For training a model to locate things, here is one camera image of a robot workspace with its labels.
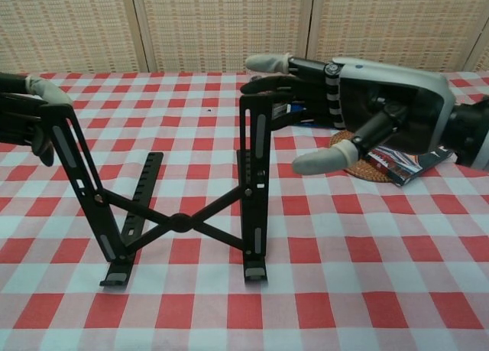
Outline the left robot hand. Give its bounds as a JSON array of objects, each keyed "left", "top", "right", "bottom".
[{"left": 0, "top": 72, "right": 73, "bottom": 167}]

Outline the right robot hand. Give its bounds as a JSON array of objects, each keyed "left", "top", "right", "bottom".
[{"left": 239, "top": 54, "right": 458, "bottom": 176}]

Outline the black folding laptop stand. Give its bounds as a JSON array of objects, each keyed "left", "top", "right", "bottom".
[{"left": 37, "top": 93, "right": 280, "bottom": 289}]

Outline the dark patterned card box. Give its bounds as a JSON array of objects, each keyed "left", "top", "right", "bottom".
[{"left": 362, "top": 144, "right": 458, "bottom": 187}]

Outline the bamboo folding screen panel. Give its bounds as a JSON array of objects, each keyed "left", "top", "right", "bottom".
[
  {"left": 472, "top": 37, "right": 489, "bottom": 73},
  {"left": 0, "top": 0, "right": 145, "bottom": 74},
  {"left": 131, "top": 0, "right": 316, "bottom": 74},
  {"left": 305, "top": 0, "right": 489, "bottom": 74}
]

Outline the round woven brown coaster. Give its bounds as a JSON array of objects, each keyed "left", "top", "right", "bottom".
[{"left": 329, "top": 128, "right": 398, "bottom": 184}]

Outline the blue cookie box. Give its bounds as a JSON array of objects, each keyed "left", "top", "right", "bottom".
[{"left": 290, "top": 102, "right": 333, "bottom": 130}]

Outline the red white checkered tablecloth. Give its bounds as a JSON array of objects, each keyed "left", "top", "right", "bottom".
[{"left": 0, "top": 71, "right": 489, "bottom": 351}]

